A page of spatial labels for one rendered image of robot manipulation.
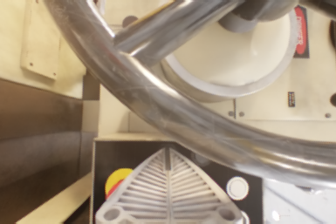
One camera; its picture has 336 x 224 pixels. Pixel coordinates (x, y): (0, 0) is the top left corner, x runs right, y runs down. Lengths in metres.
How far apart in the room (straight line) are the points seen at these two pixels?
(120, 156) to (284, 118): 0.35
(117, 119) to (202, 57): 0.21
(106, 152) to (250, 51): 0.24
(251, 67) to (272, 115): 0.17
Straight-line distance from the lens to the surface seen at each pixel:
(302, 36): 0.48
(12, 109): 0.77
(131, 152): 0.20
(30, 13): 0.89
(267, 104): 0.38
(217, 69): 0.21
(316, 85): 0.46
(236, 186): 0.23
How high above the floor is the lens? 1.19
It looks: 1 degrees up
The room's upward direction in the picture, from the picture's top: 91 degrees clockwise
